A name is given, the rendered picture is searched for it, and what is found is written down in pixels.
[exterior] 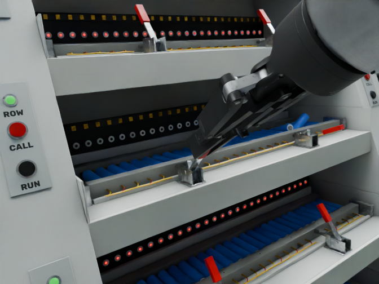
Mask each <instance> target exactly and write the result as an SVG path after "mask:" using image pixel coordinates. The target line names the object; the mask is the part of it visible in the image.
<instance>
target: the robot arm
mask: <svg viewBox="0 0 379 284"><path fill-rule="evenodd" d="M376 73H379V0H301V1H300V3H299V4H298V5H296V6H295V8H294V9H293V10H292V11H291V12H290V13H289V14H288V15H287V16H286V17H285V18H284V19H283V20H282V21H281V22H280V24H279V25H278V26H277V27H276V29H275V32H274V36H273V44H272V50H271V54H270V56H267V57H266V58H264V59H263V60H262V61H260V62H258V63H257V64H256V65H255V66H254V67H252V69H251V71H250V75H248V76H245V77H242V78H239V79H238V78H237V77H234V76H233V74H232V73H227V74H224V75H223V76H221V77H220V80H219V87H218V89H217V90H216V92H215V93H214V95H213V96H212V97H211V99H210V100H209V102H208V103H207V104H206V106H205V108H204V109H203V110H202V112H201V113H200V114H199V116H198V117H197V118H196V119H197V122H198V124H199V126H200V127H199V128H198V129H197V130H196V131H195V132H194V133H193V134H192V135H191V136H190V137H188V138H187V142H188V145H189V148H190V150H191V152H192V155H193V157H194V159H198V158H200V157H201V156H203V155H204V154H205V153H207V152H208V151H210V152H209V153H208V155H207V156H209V155H212V154H213V153H214V152H216V151H217V150H218V149H220V148H221V147H222V146H224V145H225V144H227V143H228V142H229V141H231V140H232V139H233V138H235V137H236V136H237V135H238V133H237V131H238V132H239V134H240V137H241V138H244V137H247V136H249V133H248V130H247V129H248V128H249V127H250V126H252V127H259V126H260V125H261V124H262V123H264V122H266V121H267V120H269V119H270V118H272V117H274V116H275V115H277V114H279V113H280V112H282V111H284V110H285V109H287V108H288V107H290V106H292V105H293V104H295V103H296V102H298V101H300V100H302V99H303V98H304V97H306V96H308V95H310V94H314V95H318V96H331V95H334V94H336V93H338V92H340V91H341V90H343V89H344V88H346V87H347V86H349V85H351V84H352V83H354V82H356V81H357V80H359V79H361V78H362V77H364V76H365V75H367V74H376Z"/></svg>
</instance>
